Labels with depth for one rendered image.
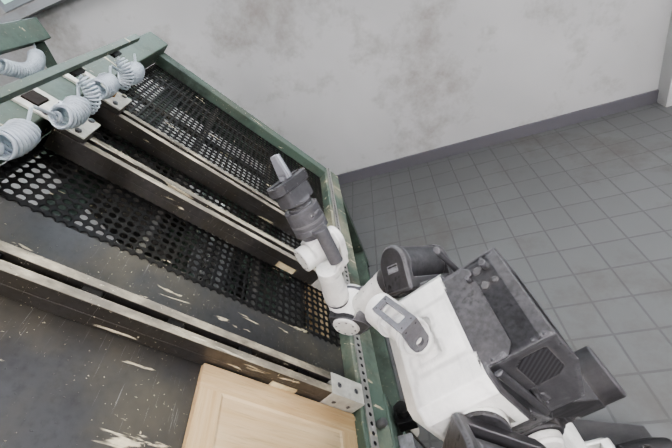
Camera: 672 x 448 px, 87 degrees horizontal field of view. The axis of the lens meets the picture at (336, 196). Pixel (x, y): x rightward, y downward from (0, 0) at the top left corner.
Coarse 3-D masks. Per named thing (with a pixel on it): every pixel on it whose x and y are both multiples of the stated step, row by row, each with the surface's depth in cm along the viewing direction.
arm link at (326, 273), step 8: (336, 232) 89; (344, 240) 90; (344, 248) 91; (344, 256) 92; (320, 264) 96; (328, 264) 96; (344, 264) 94; (320, 272) 94; (328, 272) 93; (336, 272) 93; (320, 280) 94; (328, 280) 93
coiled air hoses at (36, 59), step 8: (32, 56) 160; (40, 56) 163; (0, 64) 144; (8, 64) 150; (16, 64) 149; (24, 64) 153; (32, 64) 157; (40, 64) 161; (0, 72) 146; (8, 72) 146; (16, 72) 149; (24, 72) 152; (32, 72) 156
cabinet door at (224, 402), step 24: (216, 384) 82; (240, 384) 86; (264, 384) 91; (192, 408) 76; (216, 408) 78; (240, 408) 82; (264, 408) 86; (288, 408) 91; (312, 408) 96; (336, 408) 102; (192, 432) 72; (216, 432) 75; (240, 432) 79; (264, 432) 82; (288, 432) 86; (312, 432) 91; (336, 432) 96
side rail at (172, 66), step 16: (160, 64) 181; (176, 64) 185; (192, 80) 187; (208, 96) 192; (224, 96) 199; (240, 112) 199; (256, 128) 204; (272, 144) 211; (288, 144) 215; (304, 160) 219; (320, 176) 226
